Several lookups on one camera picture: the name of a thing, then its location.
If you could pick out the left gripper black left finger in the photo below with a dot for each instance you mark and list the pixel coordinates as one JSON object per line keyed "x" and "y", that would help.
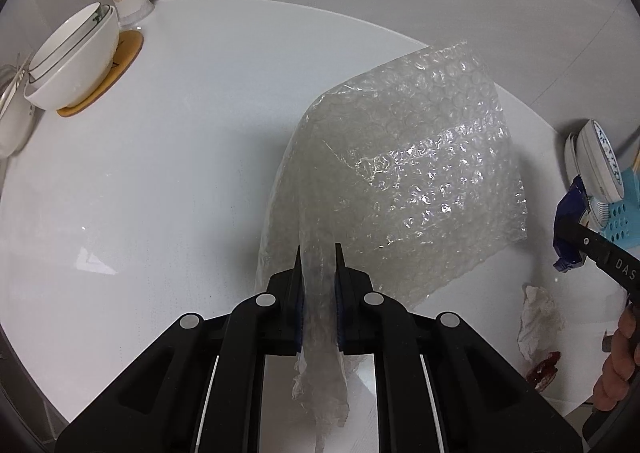
{"x": 298, "y": 300}

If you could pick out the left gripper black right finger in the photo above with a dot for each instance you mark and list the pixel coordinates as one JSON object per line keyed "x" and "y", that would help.
{"x": 338, "y": 293}

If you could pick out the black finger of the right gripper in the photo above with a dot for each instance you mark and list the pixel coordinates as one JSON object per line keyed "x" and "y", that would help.
{"x": 611, "y": 259}

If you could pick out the blue snack wrapper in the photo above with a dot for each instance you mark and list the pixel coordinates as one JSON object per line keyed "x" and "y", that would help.
{"x": 568, "y": 217}

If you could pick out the white paper tissue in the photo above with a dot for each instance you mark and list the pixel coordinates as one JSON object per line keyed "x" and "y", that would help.
{"x": 540, "y": 324}

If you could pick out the clear bubble wrap sheet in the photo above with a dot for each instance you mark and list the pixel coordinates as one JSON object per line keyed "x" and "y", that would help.
{"x": 408, "y": 170}

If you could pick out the red mesh net bag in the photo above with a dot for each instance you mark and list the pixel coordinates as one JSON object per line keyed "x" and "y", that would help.
{"x": 541, "y": 375}

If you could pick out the person's right hand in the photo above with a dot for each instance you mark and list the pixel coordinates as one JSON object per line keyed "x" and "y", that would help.
{"x": 613, "y": 384}

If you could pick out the light blue utensil basket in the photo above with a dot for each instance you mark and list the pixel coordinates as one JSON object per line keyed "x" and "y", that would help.
{"x": 619, "y": 222}

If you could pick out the blue patterned ceramic bowl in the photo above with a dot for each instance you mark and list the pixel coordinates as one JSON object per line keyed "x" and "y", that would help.
{"x": 598, "y": 165}

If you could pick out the white oval plate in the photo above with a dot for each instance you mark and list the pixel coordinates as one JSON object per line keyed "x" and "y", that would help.
{"x": 570, "y": 158}

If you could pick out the round wooden coaster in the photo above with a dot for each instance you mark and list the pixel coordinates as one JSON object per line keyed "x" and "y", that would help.
{"x": 130, "y": 44}

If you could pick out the stacked white bowls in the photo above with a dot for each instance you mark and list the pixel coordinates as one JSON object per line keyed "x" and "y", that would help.
{"x": 81, "y": 71}

